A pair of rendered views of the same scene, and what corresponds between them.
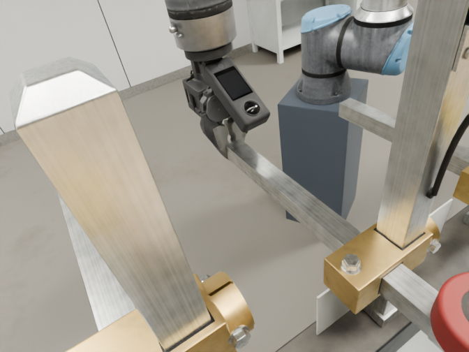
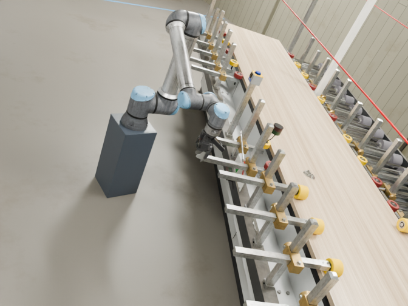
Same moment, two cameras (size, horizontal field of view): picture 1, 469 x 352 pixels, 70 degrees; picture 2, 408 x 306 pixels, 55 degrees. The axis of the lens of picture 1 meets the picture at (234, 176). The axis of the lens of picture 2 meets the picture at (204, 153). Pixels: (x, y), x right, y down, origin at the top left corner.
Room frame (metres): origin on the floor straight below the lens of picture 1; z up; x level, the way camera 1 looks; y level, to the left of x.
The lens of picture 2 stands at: (0.34, 1.88, 2.10)
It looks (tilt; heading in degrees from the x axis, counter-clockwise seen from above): 33 degrees down; 275
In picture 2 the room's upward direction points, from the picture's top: 24 degrees clockwise
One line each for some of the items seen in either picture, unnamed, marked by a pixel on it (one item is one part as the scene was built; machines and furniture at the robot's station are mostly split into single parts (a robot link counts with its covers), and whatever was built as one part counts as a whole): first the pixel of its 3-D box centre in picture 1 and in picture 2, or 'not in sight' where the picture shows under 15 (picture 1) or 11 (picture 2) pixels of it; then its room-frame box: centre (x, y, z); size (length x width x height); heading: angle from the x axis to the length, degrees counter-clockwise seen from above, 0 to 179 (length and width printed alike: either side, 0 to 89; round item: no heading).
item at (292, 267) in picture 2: not in sight; (292, 257); (-0.09, 0.53, 0.94); 0.13 x 0.06 x 0.05; 115
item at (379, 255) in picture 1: (384, 256); (251, 166); (0.22, -0.15, 0.84); 0.13 x 0.06 x 0.05; 115
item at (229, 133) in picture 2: not in sight; (240, 110); (0.44, -0.64, 0.92); 0.05 x 0.04 x 0.45; 115
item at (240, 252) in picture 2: not in sight; (286, 258); (-0.07, 0.56, 0.95); 0.50 x 0.04 x 0.04; 25
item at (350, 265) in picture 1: (351, 262); not in sight; (0.20, -0.10, 0.88); 0.02 x 0.02 x 0.01
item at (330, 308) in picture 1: (384, 265); (239, 172); (0.26, -0.19, 0.75); 0.26 x 0.01 x 0.10; 115
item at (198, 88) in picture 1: (211, 79); (206, 140); (0.51, 0.00, 0.96); 0.09 x 0.08 x 0.12; 24
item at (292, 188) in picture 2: not in sight; (273, 218); (0.02, 0.28, 0.90); 0.03 x 0.03 x 0.48; 25
